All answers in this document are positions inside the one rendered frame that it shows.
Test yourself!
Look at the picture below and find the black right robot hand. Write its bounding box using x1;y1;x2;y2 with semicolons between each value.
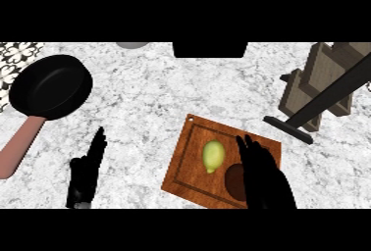
236;133;299;210

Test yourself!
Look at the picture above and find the black appliance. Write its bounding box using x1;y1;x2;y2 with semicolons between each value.
172;42;250;59

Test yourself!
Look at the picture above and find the wooden tiered basket, black frame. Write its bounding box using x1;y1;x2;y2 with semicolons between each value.
262;42;371;145

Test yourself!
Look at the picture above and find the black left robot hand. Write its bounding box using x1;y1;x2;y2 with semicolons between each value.
66;125;110;209

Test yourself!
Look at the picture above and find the black frying pan, pink handle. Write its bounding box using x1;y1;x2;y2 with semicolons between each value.
0;54;95;180

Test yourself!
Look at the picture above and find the brown wooden cutting board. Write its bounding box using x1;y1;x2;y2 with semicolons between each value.
162;113;283;210

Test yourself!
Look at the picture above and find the grey round object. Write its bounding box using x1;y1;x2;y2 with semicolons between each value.
114;42;151;50

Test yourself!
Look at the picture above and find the brown chocolate cupcake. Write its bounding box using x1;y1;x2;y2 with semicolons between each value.
224;163;250;202

